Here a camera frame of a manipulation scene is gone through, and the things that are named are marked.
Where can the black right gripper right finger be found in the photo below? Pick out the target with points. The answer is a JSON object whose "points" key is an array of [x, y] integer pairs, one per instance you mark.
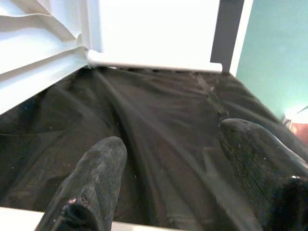
{"points": [[262, 168]]}

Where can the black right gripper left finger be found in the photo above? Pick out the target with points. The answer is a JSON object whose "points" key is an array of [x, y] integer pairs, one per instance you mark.
{"points": [[93, 187]]}

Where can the white plastic children table top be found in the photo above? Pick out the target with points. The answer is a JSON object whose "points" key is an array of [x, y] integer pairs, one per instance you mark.
{"points": [[36, 48]]}

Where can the brown cardboard box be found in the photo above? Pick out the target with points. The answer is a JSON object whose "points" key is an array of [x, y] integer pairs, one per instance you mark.
{"points": [[299, 132]]}

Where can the black plastic sheet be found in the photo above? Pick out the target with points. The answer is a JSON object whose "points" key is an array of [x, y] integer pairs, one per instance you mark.
{"points": [[156, 132]]}

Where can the large white board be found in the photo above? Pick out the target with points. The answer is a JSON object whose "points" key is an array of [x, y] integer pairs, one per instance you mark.
{"points": [[156, 29]]}

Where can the dark grey post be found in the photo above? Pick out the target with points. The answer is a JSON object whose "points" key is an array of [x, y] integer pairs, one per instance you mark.
{"points": [[225, 33]]}

